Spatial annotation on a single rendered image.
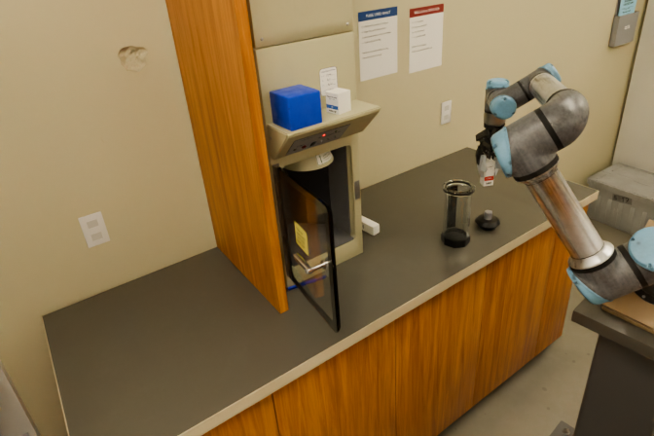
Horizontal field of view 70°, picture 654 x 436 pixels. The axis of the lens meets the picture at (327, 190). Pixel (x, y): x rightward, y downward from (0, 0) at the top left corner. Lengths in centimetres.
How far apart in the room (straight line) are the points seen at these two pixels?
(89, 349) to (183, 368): 31
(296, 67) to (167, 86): 50
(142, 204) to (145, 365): 56
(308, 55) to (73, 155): 79
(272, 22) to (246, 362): 91
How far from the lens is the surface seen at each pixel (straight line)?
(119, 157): 167
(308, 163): 147
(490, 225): 186
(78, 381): 152
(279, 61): 131
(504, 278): 199
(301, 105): 124
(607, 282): 140
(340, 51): 142
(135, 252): 181
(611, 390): 179
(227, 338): 147
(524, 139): 122
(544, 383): 266
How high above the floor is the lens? 192
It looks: 27 degrees down
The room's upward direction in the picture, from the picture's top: 5 degrees counter-clockwise
